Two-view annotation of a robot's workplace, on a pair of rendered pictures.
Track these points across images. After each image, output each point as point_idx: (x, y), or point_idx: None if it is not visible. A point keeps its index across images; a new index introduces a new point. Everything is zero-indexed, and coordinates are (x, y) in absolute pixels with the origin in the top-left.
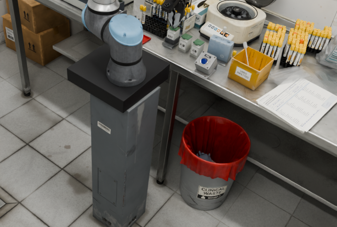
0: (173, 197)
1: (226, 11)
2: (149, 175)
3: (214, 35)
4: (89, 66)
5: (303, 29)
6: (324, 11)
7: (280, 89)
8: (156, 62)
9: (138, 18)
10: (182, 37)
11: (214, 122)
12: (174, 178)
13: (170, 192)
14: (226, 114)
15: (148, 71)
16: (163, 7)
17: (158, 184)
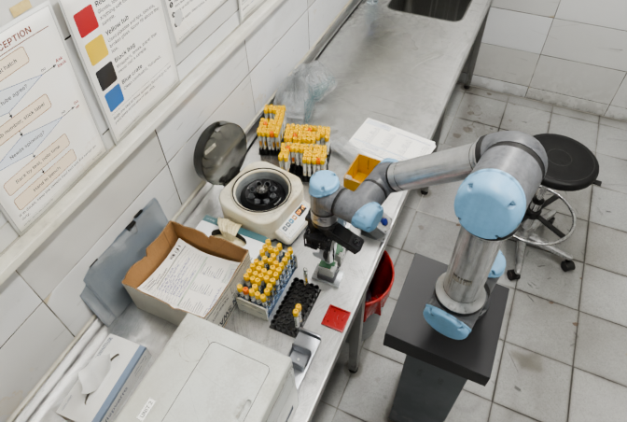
0: (370, 348)
1: (262, 203)
2: (347, 384)
3: None
4: (470, 347)
5: (279, 128)
6: (245, 103)
7: (380, 160)
8: (421, 268)
9: (288, 330)
10: (341, 251)
11: None
12: (341, 351)
13: (364, 352)
14: None
15: (442, 273)
16: (361, 247)
17: (357, 370)
